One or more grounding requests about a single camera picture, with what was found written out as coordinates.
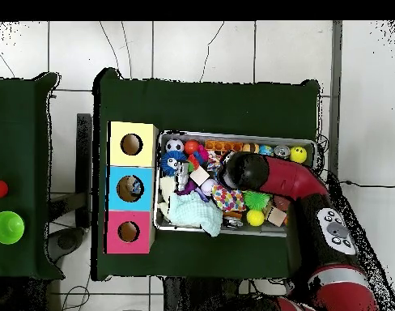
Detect mint green cloth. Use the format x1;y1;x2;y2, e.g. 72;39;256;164
166;190;223;237

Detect colourful printed packet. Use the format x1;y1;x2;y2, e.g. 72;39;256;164
211;186;246;214

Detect clear mesh bin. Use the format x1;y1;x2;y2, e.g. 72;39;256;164
154;130;317;236

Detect wooden box with three holes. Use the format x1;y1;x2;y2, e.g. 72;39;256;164
105;120;159;255

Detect small wooden block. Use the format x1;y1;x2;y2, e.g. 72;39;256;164
189;166;210;187

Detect small red ball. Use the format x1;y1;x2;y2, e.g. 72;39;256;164
184;139;201;156

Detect small blue spiky ball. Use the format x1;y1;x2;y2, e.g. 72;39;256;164
160;151;188;177

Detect small soccer ball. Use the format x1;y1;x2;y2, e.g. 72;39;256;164
166;138;185;156

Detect orange plastic toy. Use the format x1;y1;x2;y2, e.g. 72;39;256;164
203;138;244;153

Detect green spiky ball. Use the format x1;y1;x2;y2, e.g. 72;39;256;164
243;190;271;211

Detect plain yellow ball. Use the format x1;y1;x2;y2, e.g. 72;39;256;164
245;208;265;228

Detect yellow smiley ball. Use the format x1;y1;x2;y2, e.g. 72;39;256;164
289;145;308;165

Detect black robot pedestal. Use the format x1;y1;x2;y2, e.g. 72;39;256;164
164;277;250;311

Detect black cable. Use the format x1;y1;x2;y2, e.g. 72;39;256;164
333;180;395;193

